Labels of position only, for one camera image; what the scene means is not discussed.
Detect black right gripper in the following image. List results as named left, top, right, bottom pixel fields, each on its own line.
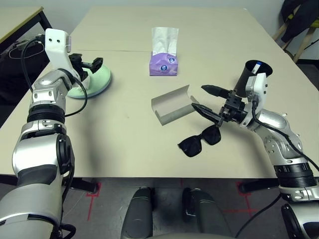
left=191, top=84, right=249, bottom=127

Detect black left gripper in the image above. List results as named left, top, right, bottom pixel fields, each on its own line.
left=69, top=53, right=104, bottom=82

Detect green plastic plate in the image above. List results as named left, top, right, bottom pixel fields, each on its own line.
left=67, top=63, right=112, bottom=99

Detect grey glasses case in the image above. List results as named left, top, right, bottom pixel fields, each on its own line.
left=151, top=84, right=200, bottom=126

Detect black sunglasses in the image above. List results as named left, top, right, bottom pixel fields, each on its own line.
left=177, top=124, right=222, bottom=158

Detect blue plastic plate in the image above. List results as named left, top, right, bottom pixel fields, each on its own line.
left=68, top=74, right=112, bottom=100

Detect black cup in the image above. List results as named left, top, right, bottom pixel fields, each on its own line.
left=234, top=59, right=274, bottom=98

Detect wooden side table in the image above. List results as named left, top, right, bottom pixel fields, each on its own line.
left=0, top=6, right=53, bottom=50

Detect purple tissue pack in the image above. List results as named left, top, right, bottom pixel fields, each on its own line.
left=149, top=26, right=179, bottom=77

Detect black table foot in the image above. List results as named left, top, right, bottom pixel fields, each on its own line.
left=67, top=178, right=99, bottom=194
left=239, top=179, right=281, bottom=194

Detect wooden stool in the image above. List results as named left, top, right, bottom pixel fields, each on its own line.
left=273, top=14, right=319, bottom=63

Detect grey robot right leg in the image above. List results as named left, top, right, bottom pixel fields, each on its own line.
left=181, top=187, right=232, bottom=239

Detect grey robot leg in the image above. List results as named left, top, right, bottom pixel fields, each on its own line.
left=121, top=188, right=155, bottom=239
left=181, top=187, right=232, bottom=239

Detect dark jacket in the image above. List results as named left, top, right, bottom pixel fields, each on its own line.
left=280, top=0, right=319, bottom=43

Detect yellow-green seat cushion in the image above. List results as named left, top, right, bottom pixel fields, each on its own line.
left=286, top=13, right=319, bottom=27

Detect grey robot left leg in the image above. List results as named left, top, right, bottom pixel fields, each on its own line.
left=121, top=188, right=155, bottom=239

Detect grey robot torso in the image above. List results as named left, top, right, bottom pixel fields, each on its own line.
left=149, top=233, right=225, bottom=239

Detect black left wrist camera cable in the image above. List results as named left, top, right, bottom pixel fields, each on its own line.
left=21, top=34, right=88, bottom=118

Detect black hanging right arm cable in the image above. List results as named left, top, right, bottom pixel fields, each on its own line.
left=235, top=193, right=284, bottom=239

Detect black hanging arm cable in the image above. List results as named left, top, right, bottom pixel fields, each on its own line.
left=235, top=193, right=284, bottom=239
left=58, top=159, right=77, bottom=239

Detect black hanging left arm cable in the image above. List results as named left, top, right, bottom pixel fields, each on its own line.
left=58, top=159, right=77, bottom=239

